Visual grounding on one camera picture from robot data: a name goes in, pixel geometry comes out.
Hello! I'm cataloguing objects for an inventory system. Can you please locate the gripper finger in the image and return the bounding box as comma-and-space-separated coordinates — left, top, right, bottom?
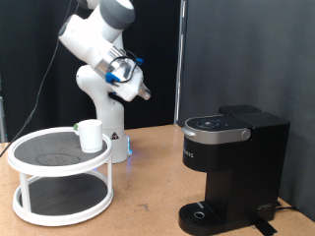
140, 83, 153, 99
136, 88, 150, 101

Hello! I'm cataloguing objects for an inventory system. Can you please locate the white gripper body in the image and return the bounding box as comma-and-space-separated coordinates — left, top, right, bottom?
105, 58, 145, 103

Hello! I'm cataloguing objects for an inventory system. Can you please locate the white mug with green tape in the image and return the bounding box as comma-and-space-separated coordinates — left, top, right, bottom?
72, 118, 104, 154

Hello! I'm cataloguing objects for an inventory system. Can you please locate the black Keurig coffee machine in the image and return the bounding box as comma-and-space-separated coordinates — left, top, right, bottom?
178, 104, 291, 236

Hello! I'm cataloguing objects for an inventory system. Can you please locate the silver vertical metal pole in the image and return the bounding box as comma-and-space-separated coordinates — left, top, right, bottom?
173, 0, 189, 126

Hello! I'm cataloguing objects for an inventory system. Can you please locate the black backdrop curtain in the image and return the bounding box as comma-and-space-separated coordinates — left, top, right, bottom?
0, 0, 182, 143

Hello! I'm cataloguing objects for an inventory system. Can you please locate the white two-tier turntable stand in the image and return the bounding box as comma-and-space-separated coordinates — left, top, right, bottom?
7, 127, 115, 227

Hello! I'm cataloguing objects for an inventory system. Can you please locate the grey backdrop panel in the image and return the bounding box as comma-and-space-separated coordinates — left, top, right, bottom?
178, 0, 315, 222

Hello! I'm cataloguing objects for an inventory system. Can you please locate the black tape strip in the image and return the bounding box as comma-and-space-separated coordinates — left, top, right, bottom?
252, 220, 279, 236

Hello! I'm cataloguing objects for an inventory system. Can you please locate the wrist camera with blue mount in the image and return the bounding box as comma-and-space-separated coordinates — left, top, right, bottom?
104, 72, 121, 84

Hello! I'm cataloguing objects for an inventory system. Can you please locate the long black robot cable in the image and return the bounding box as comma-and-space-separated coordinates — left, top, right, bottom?
0, 0, 141, 158

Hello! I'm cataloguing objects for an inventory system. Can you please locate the black coffee machine power cord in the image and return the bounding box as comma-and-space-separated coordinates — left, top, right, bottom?
275, 201, 300, 212

